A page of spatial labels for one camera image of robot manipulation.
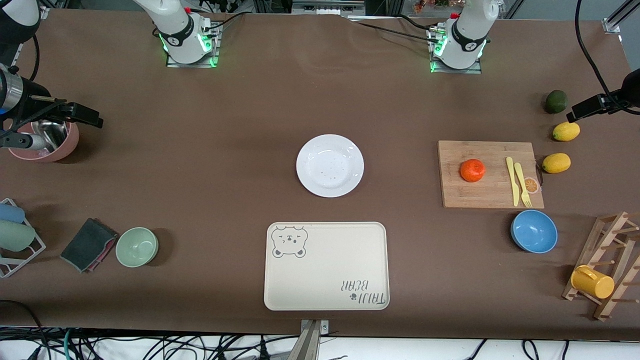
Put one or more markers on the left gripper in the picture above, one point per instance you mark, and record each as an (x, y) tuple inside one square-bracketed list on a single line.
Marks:
[(629, 92)]

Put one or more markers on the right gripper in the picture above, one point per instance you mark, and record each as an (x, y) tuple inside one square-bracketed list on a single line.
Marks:
[(35, 101)]

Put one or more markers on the orange mandarin fruit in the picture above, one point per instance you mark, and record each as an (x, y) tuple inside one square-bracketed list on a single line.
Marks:
[(472, 170)]

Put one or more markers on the white round plate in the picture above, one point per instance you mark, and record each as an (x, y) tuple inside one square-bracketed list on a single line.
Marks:
[(330, 166)]

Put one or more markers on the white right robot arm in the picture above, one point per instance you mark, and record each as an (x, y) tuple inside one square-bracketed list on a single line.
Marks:
[(176, 30)]

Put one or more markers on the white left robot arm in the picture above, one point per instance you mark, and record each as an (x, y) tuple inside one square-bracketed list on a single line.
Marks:
[(465, 35)]

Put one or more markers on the pink bowl with steel interior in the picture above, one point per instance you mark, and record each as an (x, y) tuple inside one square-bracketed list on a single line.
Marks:
[(67, 142)]

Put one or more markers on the yellow lemon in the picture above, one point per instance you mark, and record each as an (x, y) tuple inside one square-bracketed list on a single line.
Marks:
[(566, 131), (556, 163)]

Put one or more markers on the green avocado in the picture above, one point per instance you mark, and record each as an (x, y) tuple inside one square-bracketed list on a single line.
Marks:
[(555, 101)]

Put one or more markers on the orange slice sticker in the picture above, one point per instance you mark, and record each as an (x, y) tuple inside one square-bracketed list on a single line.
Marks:
[(533, 186)]

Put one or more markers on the yellow plastic fork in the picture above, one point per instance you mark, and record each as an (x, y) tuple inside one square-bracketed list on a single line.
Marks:
[(521, 180)]

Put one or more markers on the yellow plastic knife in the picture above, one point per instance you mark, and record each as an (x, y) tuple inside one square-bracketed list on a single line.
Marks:
[(513, 185)]

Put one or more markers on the pale blue cup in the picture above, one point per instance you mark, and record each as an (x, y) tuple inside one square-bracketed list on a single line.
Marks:
[(10, 213)]

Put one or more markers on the dark grey folded cloth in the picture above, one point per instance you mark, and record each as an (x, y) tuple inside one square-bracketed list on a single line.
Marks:
[(87, 244)]

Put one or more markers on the wooden cup rack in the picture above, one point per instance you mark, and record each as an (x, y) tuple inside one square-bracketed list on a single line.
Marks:
[(617, 235)]

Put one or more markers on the blue bowl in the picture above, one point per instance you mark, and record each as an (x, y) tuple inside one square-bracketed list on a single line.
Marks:
[(534, 231)]

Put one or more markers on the pale green cup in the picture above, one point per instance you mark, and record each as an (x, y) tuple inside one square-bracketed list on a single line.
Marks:
[(15, 236)]

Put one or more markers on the pale green bowl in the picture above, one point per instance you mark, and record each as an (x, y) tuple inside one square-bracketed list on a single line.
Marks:
[(136, 247)]

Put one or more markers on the bamboo cutting board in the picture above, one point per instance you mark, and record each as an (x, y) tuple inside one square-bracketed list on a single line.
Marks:
[(465, 195)]

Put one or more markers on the brown table cover sheet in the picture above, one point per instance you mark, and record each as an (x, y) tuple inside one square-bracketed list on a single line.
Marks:
[(250, 125)]

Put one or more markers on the yellow mug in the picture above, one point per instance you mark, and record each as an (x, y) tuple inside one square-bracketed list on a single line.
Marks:
[(592, 282)]

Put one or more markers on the grey power strip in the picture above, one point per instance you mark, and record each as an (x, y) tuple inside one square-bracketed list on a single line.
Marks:
[(327, 7)]

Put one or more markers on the cream bear print tray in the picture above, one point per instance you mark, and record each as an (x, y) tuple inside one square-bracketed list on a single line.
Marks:
[(330, 270)]

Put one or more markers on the aluminium frame corner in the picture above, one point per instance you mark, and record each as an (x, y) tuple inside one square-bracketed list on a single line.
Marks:
[(614, 22)]

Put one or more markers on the metal table edge bracket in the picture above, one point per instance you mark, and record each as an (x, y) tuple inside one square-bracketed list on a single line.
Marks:
[(312, 340)]

